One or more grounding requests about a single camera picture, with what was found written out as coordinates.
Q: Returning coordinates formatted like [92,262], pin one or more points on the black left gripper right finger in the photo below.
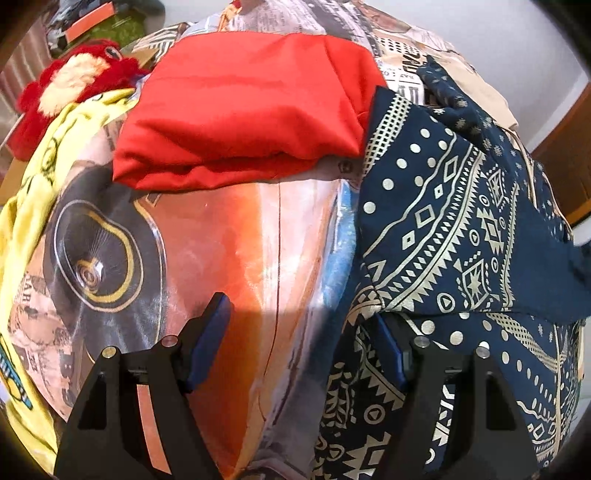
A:
[487,438]

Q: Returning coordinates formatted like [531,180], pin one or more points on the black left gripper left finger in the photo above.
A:
[104,436]

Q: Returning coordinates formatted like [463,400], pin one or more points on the navy patterned hoodie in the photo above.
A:
[459,236]

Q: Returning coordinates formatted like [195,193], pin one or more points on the printed newspaper bedsheet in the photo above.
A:
[117,266]

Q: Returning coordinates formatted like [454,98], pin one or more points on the yellow cartoon cloth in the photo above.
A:
[23,219]

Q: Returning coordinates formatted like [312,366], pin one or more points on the brown wooden door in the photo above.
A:
[565,156]

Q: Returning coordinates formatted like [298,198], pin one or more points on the red folded garment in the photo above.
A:
[225,108]

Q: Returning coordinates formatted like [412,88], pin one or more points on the red plush toy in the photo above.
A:
[87,70]

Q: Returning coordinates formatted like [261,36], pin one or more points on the green patterned box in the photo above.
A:
[70,23]

